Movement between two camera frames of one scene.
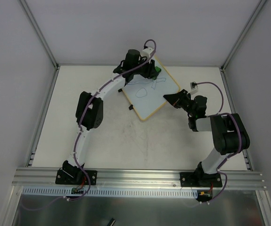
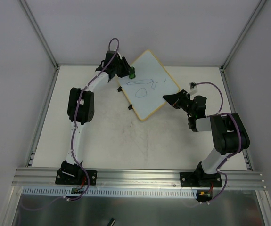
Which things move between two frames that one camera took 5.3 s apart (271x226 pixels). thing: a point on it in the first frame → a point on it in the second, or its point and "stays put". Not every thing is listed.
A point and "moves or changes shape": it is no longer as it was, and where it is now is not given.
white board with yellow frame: (147, 95) stays put
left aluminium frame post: (40, 34) stays put
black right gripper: (182, 98) stays put
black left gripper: (148, 69) → (122, 67)
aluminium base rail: (45, 177) stays put
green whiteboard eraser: (158, 69) moves or changes shape
